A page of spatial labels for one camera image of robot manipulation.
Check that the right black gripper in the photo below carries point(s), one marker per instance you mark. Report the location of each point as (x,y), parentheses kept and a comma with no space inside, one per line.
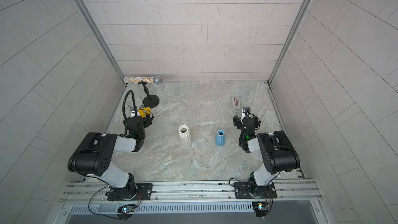
(238,121)

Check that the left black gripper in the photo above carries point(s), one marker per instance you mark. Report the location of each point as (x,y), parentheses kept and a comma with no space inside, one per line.
(145,122)

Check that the small blue ceramic vase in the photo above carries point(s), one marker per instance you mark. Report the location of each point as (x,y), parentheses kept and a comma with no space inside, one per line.
(220,138)

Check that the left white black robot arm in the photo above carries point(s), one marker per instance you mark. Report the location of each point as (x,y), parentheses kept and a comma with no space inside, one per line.
(93,158)

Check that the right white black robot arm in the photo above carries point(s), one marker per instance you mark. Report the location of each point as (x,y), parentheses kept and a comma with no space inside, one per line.
(278,154)

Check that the black round base stand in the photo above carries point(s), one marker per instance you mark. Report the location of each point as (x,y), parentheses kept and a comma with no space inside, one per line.
(150,100)

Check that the white plastic toy figure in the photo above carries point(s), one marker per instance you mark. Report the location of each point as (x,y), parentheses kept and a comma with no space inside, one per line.
(134,102)

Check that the tape dispenser with red roll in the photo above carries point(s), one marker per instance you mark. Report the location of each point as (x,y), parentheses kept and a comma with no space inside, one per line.
(236,106)

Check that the white ribbed ceramic vase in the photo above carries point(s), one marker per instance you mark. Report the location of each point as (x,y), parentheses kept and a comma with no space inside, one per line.
(185,136)

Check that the silver glitter ball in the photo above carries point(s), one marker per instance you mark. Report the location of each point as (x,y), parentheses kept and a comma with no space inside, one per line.
(157,80)

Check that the glittery silver strip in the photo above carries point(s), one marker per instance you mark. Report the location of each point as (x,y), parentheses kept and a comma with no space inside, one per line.
(136,80)

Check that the right small circuit board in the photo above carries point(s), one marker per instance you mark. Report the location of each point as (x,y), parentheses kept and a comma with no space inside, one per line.
(261,209)

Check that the small circuit board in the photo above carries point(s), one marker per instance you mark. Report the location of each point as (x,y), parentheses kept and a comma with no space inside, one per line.
(261,209)
(126,209)

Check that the left small circuit board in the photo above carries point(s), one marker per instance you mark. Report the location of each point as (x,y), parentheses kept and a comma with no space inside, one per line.
(126,209)

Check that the yellow plastic triangular frame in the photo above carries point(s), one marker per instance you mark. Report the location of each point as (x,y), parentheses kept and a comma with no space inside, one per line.
(145,113)

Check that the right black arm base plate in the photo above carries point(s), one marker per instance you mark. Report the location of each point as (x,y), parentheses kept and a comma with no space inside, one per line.
(246,190)

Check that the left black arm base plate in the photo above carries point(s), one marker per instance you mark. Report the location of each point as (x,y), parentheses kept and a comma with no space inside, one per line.
(130,193)

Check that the aluminium mounting rail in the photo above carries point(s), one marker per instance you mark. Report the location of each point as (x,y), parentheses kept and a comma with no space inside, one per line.
(195,191)

